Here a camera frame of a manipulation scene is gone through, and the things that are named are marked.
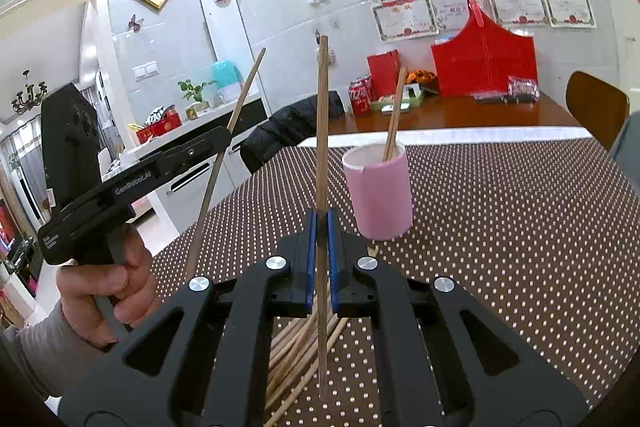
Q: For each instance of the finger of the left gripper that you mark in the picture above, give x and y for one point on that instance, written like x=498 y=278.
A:
x=164 y=164

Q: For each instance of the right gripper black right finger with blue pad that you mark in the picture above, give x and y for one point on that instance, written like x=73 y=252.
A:
x=442 y=358

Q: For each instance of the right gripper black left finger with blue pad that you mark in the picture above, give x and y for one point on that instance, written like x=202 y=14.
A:
x=202 y=359

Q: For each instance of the grey sleeved left forearm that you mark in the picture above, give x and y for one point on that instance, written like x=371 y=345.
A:
x=49 y=355

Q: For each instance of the person's left hand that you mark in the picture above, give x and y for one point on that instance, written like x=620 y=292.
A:
x=132 y=283

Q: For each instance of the red box on sideboard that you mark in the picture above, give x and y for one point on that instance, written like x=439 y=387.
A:
x=169 y=120

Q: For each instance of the small green potted plant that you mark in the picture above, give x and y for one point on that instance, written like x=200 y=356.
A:
x=195 y=94

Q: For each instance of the wooden chopstick on table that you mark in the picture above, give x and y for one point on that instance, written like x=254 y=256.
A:
x=292 y=364
x=305 y=380
x=293 y=334

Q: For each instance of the teal humidifier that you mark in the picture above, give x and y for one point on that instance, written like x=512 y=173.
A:
x=227 y=80

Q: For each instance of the black jacket on chair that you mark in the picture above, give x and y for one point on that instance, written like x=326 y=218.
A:
x=288 y=127

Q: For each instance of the black chandelier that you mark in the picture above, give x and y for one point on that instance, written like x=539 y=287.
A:
x=30 y=97

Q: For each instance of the red soda can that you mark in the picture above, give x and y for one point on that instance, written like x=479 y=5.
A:
x=359 y=92

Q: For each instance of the pink cylindrical utensil holder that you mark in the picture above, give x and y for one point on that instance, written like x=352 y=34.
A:
x=380 y=190

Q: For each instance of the wooden chopstick in holder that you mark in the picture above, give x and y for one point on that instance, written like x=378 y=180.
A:
x=390 y=144

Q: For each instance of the small red paper bag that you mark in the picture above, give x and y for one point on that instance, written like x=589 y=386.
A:
x=384 y=70

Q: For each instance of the clear snack bag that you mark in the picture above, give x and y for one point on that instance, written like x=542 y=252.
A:
x=523 y=90

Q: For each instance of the wooden chair back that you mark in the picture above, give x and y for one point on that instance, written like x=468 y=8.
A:
x=598 y=106

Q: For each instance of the red gift box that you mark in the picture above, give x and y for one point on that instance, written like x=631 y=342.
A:
x=482 y=57

